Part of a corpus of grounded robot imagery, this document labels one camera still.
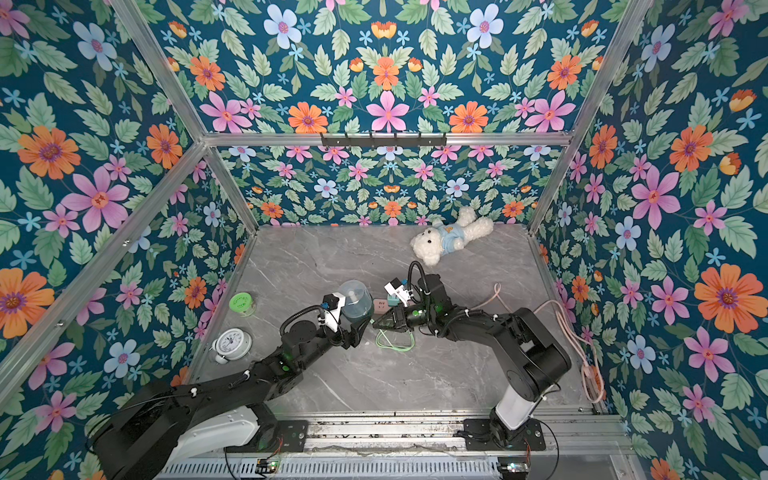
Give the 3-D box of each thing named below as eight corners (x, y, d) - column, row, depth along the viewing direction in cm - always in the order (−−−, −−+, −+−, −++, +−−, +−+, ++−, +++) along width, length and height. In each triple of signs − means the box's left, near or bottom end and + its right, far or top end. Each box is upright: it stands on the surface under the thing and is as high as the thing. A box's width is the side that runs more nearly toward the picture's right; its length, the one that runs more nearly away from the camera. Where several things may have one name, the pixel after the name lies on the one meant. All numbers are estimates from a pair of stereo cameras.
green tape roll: (232, 317, 97) (225, 309, 93) (239, 300, 101) (233, 292, 98) (253, 317, 97) (247, 309, 93) (259, 300, 101) (254, 292, 98)
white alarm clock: (211, 364, 88) (203, 358, 84) (223, 334, 93) (217, 328, 90) (246, 363, 88) (239, 358, 84) (256, 334, 93) (250, 328, 90)
